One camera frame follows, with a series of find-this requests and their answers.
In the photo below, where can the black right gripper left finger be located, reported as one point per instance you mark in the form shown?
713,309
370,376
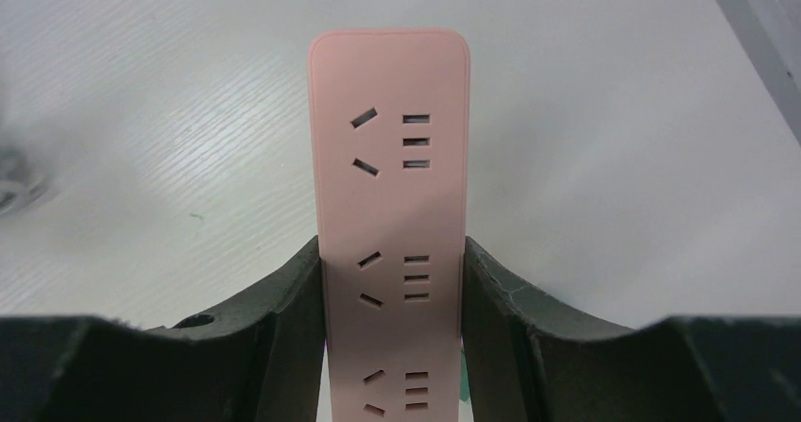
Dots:
256,356

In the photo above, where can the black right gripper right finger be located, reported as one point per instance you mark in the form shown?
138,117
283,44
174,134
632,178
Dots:
532,357

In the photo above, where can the pink power strip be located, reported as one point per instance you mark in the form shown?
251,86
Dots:
389,114

